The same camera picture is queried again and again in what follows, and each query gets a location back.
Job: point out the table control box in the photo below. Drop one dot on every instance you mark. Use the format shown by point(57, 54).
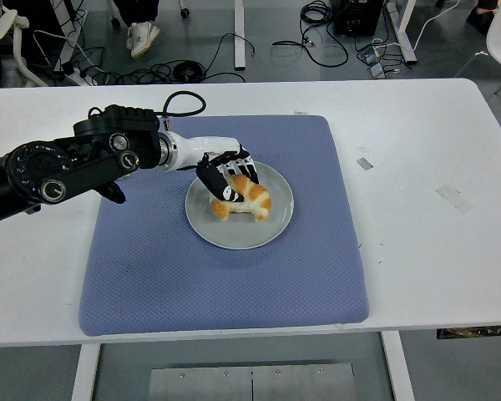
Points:
point(476, 332)

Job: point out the small grey tape strip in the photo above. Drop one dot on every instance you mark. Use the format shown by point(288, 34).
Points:
point(364, 163)

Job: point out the person's leg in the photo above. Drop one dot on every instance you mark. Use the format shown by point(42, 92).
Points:
point(140, 10)

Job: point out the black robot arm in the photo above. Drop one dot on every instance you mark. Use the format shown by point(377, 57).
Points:
point(87, 167)

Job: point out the large grey tape strip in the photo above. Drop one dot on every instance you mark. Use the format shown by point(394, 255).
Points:
point(453, 198)

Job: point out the white distant table leg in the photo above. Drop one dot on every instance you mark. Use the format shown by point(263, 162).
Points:
point(239, 37)
point(404, 33)

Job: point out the grey power adapter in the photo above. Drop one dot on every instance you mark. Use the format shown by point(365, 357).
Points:
point(376, 71)

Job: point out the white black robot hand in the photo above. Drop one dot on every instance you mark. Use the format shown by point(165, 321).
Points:
point(204, 148)

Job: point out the black equipment box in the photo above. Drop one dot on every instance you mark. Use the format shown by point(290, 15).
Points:
point(357, 16)

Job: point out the orange striped croissant bread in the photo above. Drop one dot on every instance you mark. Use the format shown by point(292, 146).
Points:
point(254, 198)

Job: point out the white office chair frame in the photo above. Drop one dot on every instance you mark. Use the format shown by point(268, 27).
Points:
point(18, 52)

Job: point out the blue quilted mat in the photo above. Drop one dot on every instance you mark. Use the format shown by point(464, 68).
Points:
point(217, 284)

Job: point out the person's foot in dark shoe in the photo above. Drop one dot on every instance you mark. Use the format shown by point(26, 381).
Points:
point(480, 18)

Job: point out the person's foot in white shoe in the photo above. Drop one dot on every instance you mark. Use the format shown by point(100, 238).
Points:
point(142, 37)

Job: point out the grey round plate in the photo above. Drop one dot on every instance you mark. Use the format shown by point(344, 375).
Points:
point(234, 234)

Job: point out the white power strip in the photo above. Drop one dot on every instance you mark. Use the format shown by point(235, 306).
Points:
point(78, 78)

